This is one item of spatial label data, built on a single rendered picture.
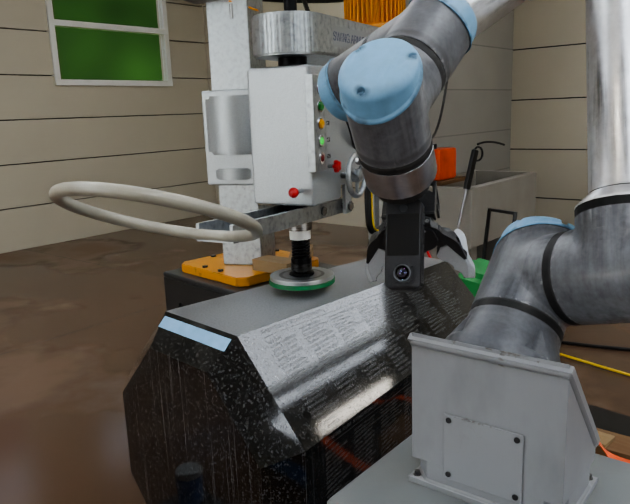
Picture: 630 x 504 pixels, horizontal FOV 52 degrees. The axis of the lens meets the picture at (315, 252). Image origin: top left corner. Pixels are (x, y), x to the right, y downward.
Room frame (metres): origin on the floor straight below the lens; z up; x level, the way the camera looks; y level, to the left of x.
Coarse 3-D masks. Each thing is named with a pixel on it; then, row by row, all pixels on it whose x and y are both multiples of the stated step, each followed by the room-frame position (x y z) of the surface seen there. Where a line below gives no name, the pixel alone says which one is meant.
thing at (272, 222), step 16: (272, 208) 2.02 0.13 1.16; (304, 208) 1.98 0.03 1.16; (320, 208) 2.07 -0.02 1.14; (336, 208) 2.17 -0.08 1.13; (352, 208) 2.20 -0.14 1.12; (208, 224) 1.73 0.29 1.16; (224, 224) 1.79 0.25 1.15; (272, 224) 1.81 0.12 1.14; (288, 224) 1.89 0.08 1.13; (208, 240) 1.68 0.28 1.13
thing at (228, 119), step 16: (224, 96) 2.80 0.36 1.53; (240, 96) 2.79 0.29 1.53; (208, 112) 2.84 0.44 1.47; (224, 112) 2.79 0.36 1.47; (240, 112) 2.78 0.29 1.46; (208, 128) 2.85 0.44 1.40; (224, 128) 2.79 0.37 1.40; (240, 128) 2.78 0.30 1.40; (208, 144) 2.86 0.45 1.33; (224, 144) 2.79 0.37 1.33; (240, 144) 2.78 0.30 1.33
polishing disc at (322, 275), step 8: (280, 272) 2.10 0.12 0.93; (288, 272) 2.10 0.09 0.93; (320, 272) 2.08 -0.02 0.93; (328, 272) 2.08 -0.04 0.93; (272, 280) 2.02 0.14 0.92; (280, 280) 2.00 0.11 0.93; (288, 280) 1.99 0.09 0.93; (296, 280) 1.99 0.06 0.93; (304, 280) 1.99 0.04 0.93; (312, 280) 1.98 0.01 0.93; (320, 280) 1.98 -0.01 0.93; (328, 280) 2.01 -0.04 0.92
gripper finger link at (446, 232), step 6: (438, 228) 0.82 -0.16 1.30; (444, 228) 0.83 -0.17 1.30; (438, 234) 0.82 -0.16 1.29; (444, 234) 0.82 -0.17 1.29; (450, 234) 0.83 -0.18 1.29; (456, 234) 0.84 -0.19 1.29; (438, 240) 0.83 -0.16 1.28; (444, 240) 0.83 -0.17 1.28; (450, 240) 0.83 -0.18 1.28; (456, 240) 0.83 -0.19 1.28; (438, 246) 0.84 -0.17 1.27; (450, 246) 0.83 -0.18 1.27; (456, 246) 0.83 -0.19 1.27; (456, 252) 0.84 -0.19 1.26; (462, 252) 0.84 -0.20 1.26
